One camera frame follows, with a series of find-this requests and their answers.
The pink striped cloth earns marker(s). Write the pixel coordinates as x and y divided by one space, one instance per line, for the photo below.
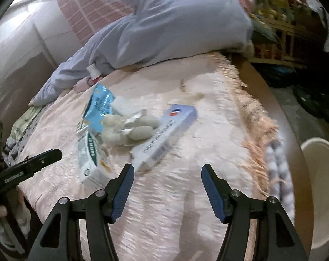
85 13

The green and white box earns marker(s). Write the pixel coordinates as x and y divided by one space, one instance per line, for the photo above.
91 168

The white bottle with red label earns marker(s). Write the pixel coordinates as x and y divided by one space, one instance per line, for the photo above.
93 73

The grey-blue garment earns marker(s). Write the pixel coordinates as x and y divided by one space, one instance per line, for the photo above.
167 24

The green patterned cloth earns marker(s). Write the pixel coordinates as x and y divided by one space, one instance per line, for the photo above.
20 125

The blue snack packet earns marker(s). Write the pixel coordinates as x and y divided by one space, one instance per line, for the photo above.
99 106

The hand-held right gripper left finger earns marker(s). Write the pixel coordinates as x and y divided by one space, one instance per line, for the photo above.
123 193

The white plush toy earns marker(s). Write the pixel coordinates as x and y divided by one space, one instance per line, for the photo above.
137 133

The white bin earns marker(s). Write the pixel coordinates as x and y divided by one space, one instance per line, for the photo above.
316 195

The pink tasselled tablecloth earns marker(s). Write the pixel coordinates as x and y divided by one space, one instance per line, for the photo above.
180 168

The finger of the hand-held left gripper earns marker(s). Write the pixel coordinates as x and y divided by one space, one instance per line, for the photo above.
44 157

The wooden rack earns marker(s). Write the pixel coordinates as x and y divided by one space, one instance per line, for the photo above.
289 35

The white folded tissue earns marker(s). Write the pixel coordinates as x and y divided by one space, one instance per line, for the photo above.
121 104

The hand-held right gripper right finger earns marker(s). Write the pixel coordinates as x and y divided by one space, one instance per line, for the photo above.
212 193

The blue medicine box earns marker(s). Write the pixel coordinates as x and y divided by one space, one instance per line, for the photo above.
164 136

